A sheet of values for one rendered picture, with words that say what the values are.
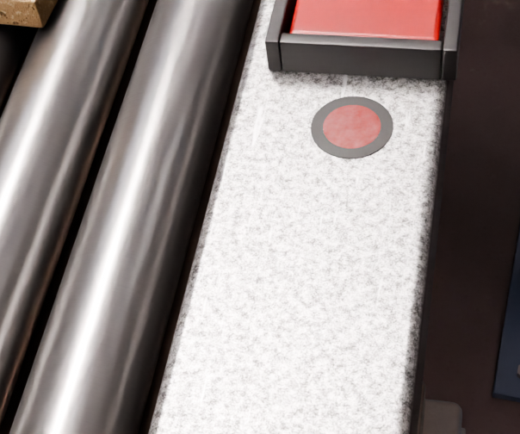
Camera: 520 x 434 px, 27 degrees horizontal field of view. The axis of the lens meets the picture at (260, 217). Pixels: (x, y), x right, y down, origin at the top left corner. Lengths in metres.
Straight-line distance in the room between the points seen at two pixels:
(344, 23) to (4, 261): 0.16
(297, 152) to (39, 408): 0.14
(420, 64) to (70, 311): 0.17
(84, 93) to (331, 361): 0.17
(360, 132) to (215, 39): 0.08
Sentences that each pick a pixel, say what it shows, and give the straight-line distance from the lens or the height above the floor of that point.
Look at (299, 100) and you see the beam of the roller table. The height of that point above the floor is 0.92.
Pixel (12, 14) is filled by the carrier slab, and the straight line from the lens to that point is 0.48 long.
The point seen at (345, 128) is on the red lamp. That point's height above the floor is 0.92.
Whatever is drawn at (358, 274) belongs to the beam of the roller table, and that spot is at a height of 0.92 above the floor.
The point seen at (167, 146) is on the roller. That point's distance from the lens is 0.42.
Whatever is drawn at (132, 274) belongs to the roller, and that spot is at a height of 0.92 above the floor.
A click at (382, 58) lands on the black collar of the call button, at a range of 0.43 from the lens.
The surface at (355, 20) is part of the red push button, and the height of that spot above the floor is 0.93.
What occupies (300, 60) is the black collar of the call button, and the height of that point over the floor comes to 0.92.
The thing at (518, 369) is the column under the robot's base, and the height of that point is 0.02.
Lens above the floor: 1.23
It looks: 53 degrees down
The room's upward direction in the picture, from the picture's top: 10 degrees counter-clockwise
